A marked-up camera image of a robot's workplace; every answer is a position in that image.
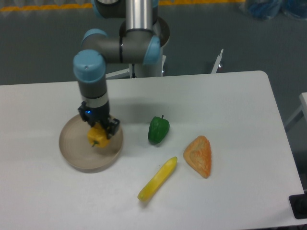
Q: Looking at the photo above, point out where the yellow floor tape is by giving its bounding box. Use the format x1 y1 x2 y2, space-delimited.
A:
0 3 93 12

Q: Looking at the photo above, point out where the beige round plate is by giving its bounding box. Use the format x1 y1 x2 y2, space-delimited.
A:
59 115 124 173

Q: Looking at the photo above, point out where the white metal frame bar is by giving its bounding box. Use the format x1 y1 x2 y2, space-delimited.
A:
211 49 224 74

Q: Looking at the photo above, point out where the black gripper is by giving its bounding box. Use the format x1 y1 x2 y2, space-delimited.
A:
78 101 120 139

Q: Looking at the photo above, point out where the yellow bell pepper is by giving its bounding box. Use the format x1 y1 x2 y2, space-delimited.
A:
87 123 110 148

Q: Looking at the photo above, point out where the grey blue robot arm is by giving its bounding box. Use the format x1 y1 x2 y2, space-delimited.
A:
73 0 162 139

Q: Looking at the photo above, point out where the orange triangular bread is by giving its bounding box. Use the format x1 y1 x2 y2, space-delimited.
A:
183 136 212 178

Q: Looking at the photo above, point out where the black box at table edge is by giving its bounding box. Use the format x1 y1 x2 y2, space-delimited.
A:
289 194 307 219

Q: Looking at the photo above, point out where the yellow corn cob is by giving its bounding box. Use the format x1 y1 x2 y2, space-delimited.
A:
137 157 177 202

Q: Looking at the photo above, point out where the blue plastic bag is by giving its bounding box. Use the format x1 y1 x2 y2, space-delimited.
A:
244 0 307 21

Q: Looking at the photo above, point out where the green bell pepper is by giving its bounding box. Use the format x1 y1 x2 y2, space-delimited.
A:
148 115 170 145

